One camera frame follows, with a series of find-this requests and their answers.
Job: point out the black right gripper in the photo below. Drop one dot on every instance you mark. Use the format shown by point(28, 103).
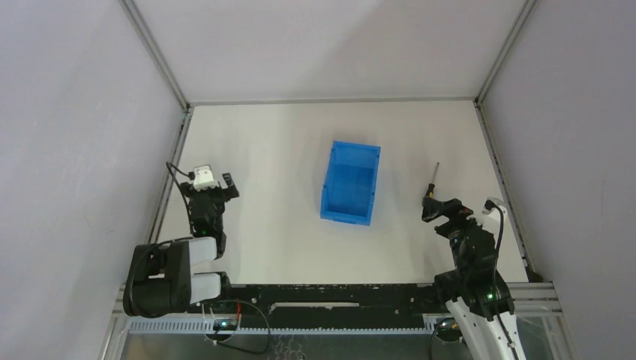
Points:
point(458, 213)

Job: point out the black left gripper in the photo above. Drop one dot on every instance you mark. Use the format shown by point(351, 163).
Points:
point(212, 193)

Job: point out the black yellow handled screwdriver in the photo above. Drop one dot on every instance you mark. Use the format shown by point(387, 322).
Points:
point(431, 184)

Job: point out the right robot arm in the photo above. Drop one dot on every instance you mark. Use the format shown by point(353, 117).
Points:
point(478, 299)

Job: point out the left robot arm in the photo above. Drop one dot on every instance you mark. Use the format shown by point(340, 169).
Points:
point(161, 278)

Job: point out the blue plastic bin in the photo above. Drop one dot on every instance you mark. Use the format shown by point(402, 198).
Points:
point(349, 189)

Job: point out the right controller board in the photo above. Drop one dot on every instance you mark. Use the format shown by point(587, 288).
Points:
point(447, 330)

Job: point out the controller board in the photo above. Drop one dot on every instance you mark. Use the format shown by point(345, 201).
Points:
point(225, 325)
point(447, 330)

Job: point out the left controller board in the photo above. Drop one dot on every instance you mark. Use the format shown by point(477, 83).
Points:
point(225, 325)

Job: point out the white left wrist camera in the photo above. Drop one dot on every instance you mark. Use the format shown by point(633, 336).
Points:
point(204, 178)

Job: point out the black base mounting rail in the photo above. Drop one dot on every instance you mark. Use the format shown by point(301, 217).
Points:
point(333, 306)

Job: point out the aluminium frame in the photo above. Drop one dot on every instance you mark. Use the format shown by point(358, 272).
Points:
point(268, 86)

